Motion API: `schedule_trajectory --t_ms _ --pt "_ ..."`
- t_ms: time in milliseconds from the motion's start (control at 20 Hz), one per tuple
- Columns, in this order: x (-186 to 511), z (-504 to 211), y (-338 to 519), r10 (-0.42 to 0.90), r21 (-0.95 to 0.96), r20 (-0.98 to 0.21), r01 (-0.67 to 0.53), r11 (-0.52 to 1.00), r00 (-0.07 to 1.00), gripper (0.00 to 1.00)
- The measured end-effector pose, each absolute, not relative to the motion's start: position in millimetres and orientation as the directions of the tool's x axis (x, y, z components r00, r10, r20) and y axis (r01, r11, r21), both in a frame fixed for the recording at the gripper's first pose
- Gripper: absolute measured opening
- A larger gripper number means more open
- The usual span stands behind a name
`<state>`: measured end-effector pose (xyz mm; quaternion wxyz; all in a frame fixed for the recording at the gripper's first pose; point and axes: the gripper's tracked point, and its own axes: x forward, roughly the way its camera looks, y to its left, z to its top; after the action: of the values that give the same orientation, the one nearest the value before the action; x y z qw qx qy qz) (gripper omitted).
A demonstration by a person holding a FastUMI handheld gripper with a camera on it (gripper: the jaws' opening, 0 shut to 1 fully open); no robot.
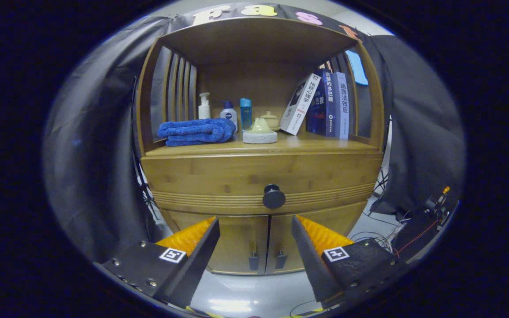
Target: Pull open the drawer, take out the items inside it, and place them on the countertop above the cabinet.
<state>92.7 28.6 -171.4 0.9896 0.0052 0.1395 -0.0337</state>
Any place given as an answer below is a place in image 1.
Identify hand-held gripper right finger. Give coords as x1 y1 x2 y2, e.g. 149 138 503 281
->
291 215 409 309

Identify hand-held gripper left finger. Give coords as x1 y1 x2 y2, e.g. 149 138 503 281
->
93 216 221 310

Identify black drawer knob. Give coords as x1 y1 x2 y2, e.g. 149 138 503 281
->
262 184 286 210

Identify wooden drawer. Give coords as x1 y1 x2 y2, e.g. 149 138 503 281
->
141 151 384 216

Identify wooden countertop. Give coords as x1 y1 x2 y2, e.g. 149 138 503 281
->
145 130 381 157

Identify wooden cabinet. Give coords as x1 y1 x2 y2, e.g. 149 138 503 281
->
134 17 385 275

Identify black tripod stand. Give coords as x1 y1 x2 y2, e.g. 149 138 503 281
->
133 75 167 230

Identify blue folded towel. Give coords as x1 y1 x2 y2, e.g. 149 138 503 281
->
157 118 237 147

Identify beige lidded teacup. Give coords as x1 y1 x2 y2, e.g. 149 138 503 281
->
260 111 280 131

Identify white bottle with blue cap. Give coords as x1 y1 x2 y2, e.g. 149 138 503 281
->
220 100 238 132

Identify white book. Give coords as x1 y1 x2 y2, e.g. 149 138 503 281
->
279 73 321 136

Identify dark blue book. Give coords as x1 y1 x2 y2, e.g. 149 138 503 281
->
306 68 340 136

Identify white pump bottle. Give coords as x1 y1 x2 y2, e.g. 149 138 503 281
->
198 92 211 120

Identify clear blue bottle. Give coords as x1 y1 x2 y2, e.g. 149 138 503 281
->
240 98 252 131

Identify pale blue book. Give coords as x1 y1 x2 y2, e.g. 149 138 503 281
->
333 72 350 140

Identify tangled cables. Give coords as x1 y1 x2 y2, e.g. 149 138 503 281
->
349 208 414 261

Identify black device with wires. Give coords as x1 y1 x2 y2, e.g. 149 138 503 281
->
396 185 458 261

